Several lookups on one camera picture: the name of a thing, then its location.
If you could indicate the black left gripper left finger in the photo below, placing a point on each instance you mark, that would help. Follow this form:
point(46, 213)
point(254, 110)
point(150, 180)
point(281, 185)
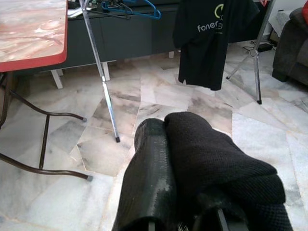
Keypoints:
point(146, 180)

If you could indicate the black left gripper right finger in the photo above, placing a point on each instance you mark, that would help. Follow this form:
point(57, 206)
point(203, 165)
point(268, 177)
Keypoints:
point(209, 216)

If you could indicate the black shirt with green logo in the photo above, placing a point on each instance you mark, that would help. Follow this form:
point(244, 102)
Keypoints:
point(204, 154)
point(204, 53)

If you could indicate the black thin hanger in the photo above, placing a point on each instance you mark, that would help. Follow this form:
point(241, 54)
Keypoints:
point(128, 16)

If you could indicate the blue plastic hanger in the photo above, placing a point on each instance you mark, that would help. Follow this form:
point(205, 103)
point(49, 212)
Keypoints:
point(158, 15)

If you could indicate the silver metal clothes rack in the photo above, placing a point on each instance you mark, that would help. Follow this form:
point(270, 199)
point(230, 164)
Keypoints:
point(110, 108)

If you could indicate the black television cabinet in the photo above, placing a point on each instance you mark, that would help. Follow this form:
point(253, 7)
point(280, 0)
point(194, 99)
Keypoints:
point(134, 38)

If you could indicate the black power adapter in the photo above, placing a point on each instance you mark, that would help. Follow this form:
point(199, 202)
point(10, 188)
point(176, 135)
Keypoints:
point(264, 47)

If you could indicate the dark grey fabric sofa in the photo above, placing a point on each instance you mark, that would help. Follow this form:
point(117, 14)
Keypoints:
point(291, 55)

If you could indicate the white papers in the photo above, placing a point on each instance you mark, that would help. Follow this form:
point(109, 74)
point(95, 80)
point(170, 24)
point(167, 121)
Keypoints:
point(74, 13)

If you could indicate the marble top folding table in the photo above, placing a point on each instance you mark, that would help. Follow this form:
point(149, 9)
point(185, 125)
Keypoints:
point(29, 31)

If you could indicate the white lace sofa cover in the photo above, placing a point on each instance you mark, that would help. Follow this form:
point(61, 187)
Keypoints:
point(280, 21)

